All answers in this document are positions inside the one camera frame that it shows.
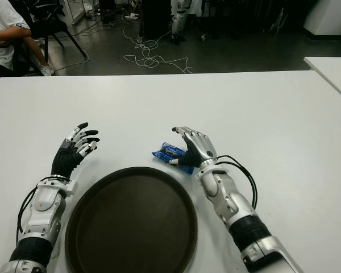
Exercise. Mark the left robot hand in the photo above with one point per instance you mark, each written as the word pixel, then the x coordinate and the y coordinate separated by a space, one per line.
pixel 64 159

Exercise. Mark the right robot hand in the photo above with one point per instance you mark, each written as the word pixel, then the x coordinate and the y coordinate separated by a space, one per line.
pixel 201 146

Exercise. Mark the blue Oreo packet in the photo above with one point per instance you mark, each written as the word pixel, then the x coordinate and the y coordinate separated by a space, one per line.
pixel 166 152

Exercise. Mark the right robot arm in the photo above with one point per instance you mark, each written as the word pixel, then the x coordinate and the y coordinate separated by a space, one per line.
pixel 238 207

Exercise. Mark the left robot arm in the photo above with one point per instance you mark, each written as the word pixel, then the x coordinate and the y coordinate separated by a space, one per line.
pixel 42 207

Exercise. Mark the round dark brown tray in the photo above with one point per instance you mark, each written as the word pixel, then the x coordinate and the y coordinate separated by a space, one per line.
pixel 130 221

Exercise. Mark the black chair with armrest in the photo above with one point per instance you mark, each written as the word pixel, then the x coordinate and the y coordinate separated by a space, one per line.
pixel 18 61

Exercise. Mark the white humanoid robot legs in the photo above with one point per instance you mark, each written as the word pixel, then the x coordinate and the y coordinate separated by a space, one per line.
pixel 178 22

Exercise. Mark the black chair with sled legs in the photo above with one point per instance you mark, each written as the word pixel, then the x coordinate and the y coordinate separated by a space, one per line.
pixel 52 27

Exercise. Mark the black cabinet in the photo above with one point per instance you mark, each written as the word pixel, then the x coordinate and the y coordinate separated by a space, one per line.
pixel 156 20

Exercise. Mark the person in white shirt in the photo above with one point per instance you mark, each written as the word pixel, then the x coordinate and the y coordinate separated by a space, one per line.
pixel 1 28

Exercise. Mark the white display cabinet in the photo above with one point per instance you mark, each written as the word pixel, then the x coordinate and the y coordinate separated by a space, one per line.
pixel 72 11

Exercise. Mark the white power strip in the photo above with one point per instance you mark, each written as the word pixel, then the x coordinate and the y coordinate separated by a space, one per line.
pixel 131 16

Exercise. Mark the white side table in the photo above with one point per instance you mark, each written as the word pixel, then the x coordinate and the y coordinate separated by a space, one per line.
pixel 334 72

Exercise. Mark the white block with black base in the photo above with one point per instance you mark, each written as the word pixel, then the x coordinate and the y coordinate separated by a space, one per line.
pixel 329 17

